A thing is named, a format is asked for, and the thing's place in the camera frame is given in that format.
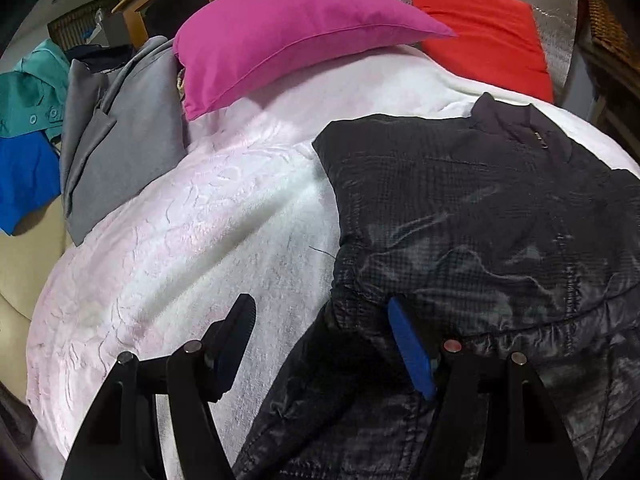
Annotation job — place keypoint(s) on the navy garment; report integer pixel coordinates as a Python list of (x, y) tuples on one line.
[(100, 55)]

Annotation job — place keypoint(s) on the beige sofa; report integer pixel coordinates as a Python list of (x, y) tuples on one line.
[(25, 270)]

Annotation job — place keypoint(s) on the grey coat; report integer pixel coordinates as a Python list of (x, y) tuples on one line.
[(125, 135)]

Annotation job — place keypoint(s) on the white fleece blanket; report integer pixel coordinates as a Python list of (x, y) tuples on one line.
[(200, 220)]

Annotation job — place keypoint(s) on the brown wooden furniture frame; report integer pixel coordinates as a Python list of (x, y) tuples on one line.
[(135, 20)]

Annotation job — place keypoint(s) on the black puffer jacket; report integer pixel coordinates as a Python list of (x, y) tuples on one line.
[(450, 200)]

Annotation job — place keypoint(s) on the red pillow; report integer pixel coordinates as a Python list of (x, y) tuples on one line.
[(480, 30)]

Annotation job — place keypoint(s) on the blue jacket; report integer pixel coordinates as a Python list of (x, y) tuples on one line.
[(25, 175)]

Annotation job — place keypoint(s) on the brown wicker basket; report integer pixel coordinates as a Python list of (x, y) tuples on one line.
[(610, 20)]

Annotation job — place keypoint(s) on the teal shirt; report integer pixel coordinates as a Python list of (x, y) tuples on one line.
[(30, 95)]

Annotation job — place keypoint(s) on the silver foil insulation mat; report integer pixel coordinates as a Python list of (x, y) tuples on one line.
[(552, 15)]

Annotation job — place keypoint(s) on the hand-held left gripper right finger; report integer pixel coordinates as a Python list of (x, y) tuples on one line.
[(410, 345)]

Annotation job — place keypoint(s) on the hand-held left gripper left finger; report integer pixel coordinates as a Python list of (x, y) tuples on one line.
[(237, 340)]

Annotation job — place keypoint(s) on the wooden shelf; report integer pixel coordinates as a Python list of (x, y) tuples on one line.
[(612, 95)]

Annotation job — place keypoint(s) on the magenta pillow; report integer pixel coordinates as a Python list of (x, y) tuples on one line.
[(280, 40)]

